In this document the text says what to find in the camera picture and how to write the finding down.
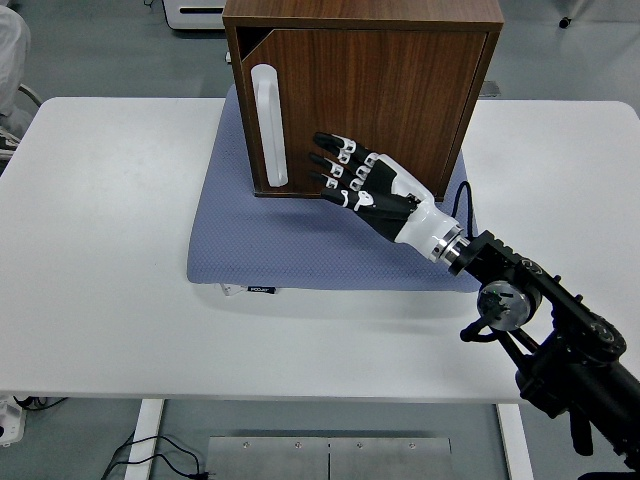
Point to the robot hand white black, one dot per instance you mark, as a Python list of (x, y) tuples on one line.
[(420, 220)]

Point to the brown wooden cabinet door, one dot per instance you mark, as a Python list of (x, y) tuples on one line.
[(375, 90)]

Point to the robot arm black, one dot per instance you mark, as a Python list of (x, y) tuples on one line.
[(575, 360)]

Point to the brown wooden cabinet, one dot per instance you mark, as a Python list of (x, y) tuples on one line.
[(350, 10)]

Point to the blue-grey mat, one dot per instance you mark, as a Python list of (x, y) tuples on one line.
[(300, 250)]

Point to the black mat label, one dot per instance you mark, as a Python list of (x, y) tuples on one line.
[(261, 290)]

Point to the white mat tag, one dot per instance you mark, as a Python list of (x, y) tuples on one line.
[(229, 290)]

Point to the white table leg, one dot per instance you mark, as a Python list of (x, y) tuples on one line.
[(145, 430), (510, 440)]

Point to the grey metal plate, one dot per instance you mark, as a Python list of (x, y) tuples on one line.
[(390, 462), (265, 462)]

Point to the black caster wheel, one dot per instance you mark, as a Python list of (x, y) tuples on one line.
[(564, 22)]

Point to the white floor appliance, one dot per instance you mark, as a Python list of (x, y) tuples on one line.
[(195, 20)]

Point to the person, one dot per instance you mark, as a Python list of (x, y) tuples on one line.
[(12, 55)]

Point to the white power strip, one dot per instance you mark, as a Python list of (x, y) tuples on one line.
[(10, 422)]

